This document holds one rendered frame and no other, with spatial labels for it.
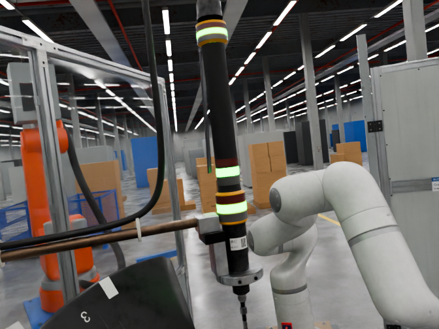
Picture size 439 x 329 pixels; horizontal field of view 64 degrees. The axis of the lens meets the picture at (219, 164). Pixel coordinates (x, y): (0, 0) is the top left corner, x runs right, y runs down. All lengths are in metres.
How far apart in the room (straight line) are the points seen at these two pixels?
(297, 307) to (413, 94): 1.50
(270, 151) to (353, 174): 7.99
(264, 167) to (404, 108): 6.55
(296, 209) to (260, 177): 7.84
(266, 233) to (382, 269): 0.53
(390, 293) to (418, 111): 1.78
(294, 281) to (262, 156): 7.50
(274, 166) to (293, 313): 7.56
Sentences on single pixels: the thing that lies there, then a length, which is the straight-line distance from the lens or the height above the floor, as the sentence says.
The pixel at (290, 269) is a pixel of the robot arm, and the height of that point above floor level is 1.22.
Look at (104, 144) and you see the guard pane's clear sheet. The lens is 1.48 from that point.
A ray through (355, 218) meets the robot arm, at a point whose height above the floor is 1.49.
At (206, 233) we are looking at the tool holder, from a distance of 0.49.
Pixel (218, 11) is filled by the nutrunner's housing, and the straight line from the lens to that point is 0.53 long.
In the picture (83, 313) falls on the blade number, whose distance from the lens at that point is 0.59.
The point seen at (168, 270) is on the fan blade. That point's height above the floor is 1.44.
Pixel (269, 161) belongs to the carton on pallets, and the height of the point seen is 1.12.
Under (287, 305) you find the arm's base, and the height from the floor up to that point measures 1.11.
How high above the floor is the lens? 1.64
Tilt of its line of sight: 3 degrees down
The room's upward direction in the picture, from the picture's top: 7 degrees counter-clockwise
